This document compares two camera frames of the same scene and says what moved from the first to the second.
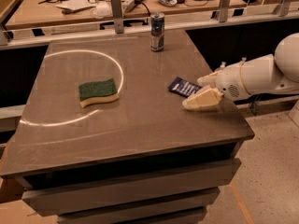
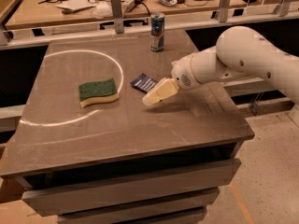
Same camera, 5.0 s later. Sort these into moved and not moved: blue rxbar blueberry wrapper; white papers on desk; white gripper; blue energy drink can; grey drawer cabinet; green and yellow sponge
Moved: blue rxbar blueberry wrapper; white gripper
Not moved: grey drawer cabinet; white papers on desk; blue energy drink can; green and yellow sponge
